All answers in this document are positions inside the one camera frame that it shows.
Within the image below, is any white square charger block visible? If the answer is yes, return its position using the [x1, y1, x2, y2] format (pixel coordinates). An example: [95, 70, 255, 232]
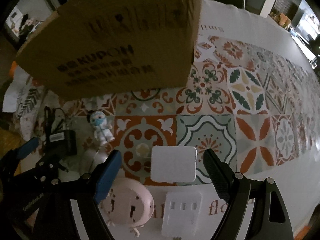
[150, 146, 197, 184]

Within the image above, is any small astronaut figurine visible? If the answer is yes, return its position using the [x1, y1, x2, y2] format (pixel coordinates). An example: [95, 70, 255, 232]
[87, 111, 115, 146]

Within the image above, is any patterned tile table mat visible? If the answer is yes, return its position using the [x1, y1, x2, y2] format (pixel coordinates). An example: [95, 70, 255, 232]
[15, 35, 319, 185]

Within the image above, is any pink round toy clock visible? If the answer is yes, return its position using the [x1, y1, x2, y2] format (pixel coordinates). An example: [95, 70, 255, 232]
[101, 178, 155, 237]

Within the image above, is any brown cardboard box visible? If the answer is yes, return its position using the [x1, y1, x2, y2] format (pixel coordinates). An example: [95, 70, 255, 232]
[16, 0, 203, 100]

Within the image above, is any white power strip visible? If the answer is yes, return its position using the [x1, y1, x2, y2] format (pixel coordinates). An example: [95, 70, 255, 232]
[161, 192, 203, 238]

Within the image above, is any black power adapter with cable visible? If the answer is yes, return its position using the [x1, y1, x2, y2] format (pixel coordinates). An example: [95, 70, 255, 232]
[44, 106, 77, 160]

